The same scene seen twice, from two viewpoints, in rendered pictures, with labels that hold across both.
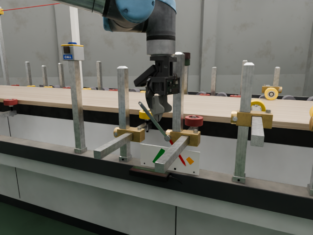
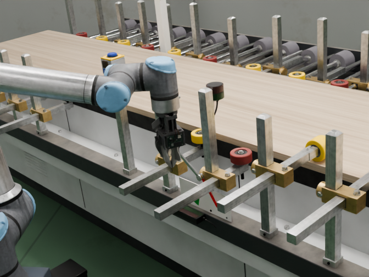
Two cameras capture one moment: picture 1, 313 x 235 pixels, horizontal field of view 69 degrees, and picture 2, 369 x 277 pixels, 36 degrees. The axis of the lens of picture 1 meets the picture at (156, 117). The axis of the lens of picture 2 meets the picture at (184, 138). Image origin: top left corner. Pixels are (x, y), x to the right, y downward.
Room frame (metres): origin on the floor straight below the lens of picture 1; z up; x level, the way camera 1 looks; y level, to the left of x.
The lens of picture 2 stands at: (-0.74, -0.81, 1.80)
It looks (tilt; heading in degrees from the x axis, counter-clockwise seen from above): 24 degrees down; 26
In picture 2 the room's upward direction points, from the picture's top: 6 degrees counter-clockwise
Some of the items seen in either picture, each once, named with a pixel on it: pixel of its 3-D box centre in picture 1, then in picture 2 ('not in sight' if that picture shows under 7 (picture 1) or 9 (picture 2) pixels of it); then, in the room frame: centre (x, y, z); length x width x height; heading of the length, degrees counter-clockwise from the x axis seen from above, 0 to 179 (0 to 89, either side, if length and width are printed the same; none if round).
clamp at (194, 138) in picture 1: (182, 136); (217, 177); (0.90, -0.11, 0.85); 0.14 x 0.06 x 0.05; 68
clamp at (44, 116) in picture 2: not in sight; (40, 114); (1.37, 1.05, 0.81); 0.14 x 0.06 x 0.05; 68
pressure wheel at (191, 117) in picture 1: (193, 128); (241, 165); (0.99, -0.17, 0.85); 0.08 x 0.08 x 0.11
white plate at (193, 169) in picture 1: (168, 159); (203, 198); (0.89, -0.05, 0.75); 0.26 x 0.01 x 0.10; 68
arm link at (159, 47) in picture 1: (161, 49); (166, 103); (0.75, -0.02, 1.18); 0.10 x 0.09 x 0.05; 134
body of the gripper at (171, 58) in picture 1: (162, 76); (169, 127); (0.74, -0.02, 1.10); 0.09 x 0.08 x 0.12; 44
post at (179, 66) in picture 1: (178, 114); (210, 152); (0.90, -0.09, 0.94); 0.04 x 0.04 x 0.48; 68
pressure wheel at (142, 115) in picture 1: (146, 120); (201, 144); (1.13, 0.05, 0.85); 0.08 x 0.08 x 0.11
